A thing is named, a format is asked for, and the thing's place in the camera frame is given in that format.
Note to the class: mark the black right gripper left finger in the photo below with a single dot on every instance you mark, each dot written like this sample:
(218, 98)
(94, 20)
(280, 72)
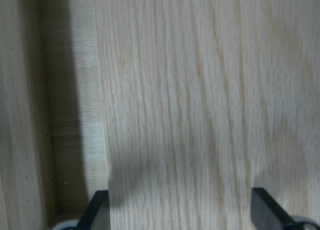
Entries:
(97, 214)

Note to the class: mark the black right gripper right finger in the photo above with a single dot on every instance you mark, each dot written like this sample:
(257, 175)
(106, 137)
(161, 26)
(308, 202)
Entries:
(267, 214)

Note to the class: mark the wooden drawer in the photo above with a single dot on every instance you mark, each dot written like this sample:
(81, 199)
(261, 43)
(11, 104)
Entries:
(52, 150)

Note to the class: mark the light wooden drawer cabinet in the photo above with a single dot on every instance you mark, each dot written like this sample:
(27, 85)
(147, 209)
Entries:
(203, 100)

